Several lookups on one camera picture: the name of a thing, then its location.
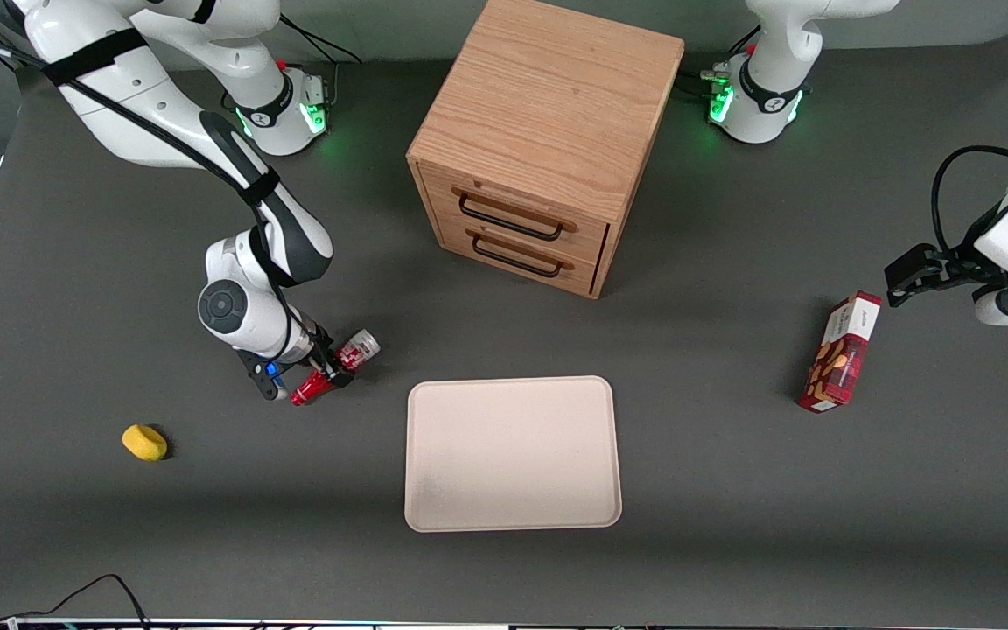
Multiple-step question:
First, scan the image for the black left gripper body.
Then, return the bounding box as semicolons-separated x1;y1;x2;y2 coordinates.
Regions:
937;206;1008;290

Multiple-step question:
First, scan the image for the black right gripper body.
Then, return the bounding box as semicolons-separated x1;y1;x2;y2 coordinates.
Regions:
290;325;335;379

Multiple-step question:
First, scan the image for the red coke bottle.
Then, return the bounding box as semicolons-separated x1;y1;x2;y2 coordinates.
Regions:
290;329;382;409

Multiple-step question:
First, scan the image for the beige rectangular tray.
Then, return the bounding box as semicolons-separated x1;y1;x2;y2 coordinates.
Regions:
404;376;623;533

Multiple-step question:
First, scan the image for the red cookie box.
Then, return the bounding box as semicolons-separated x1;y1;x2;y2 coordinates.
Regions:
798;291;883;414

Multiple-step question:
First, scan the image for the yellow sponge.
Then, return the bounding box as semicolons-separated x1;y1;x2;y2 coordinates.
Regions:
122;424;169;462

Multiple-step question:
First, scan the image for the wooden drawer front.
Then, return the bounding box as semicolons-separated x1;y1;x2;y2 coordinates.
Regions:
419;162;612;265
437;216;604;297

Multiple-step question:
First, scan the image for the wooden drawer cabinet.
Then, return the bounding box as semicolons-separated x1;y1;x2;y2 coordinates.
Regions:
406;0;686;300

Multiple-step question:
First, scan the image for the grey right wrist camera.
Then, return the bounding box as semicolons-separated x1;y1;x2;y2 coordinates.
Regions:
236;348;291;403

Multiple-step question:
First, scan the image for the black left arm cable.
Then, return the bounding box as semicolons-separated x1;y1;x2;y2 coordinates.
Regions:
931;144;1008;255

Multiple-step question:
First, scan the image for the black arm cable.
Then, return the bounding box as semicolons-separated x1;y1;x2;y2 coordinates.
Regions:
0;0;335;365
931;144;1008;255

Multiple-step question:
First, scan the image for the black metal drawer handle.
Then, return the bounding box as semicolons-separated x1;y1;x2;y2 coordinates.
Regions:
469;229;568;280
457;192;566;242

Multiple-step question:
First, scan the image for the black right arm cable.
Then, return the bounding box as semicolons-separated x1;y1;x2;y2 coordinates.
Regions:
0;0;335;365

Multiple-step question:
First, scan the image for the black left base cable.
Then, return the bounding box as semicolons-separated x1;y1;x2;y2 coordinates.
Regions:
677;26;759;97

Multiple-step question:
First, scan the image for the black base cable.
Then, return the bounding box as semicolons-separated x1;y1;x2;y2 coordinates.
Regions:
677;26;759;97
279;16;363;67

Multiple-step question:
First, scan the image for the black right base cable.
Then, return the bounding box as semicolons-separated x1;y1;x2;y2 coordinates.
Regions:
279;16;363;67

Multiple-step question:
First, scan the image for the black loose table cable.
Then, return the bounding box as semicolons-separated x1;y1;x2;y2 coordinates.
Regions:
0;573;151;630

